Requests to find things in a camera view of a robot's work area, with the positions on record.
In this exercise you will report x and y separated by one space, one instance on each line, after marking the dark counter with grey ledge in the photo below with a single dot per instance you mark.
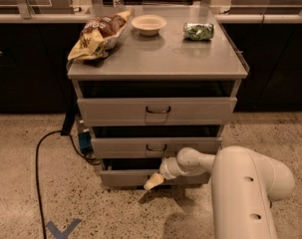
33 60

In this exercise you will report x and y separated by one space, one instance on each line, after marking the beige paper bowl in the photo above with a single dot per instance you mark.
148 25

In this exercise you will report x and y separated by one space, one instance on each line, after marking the grey metal drawer cabinet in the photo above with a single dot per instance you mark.
163 66

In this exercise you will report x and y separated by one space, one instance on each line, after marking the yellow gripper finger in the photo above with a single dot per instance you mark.
155 180

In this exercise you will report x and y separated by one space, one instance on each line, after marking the yellow brown chip bag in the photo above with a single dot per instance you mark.
99 36

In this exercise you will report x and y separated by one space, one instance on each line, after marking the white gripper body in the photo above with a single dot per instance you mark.
167 170

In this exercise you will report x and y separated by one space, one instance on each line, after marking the grey middle drawer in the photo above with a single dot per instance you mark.
151 147

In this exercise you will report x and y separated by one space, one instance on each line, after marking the blue power box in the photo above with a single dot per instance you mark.
84 138

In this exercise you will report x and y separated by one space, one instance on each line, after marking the grey drawer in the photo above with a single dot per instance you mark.
126 172
151 147
156 111

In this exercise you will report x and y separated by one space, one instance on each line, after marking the grey top drawer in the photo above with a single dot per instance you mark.
156 111

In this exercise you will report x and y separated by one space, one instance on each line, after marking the grey bottom drawer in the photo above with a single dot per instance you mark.
126 172

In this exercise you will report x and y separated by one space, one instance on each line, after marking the green snack bag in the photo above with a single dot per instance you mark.
198 31

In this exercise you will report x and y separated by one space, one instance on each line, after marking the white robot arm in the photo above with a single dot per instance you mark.
244 183

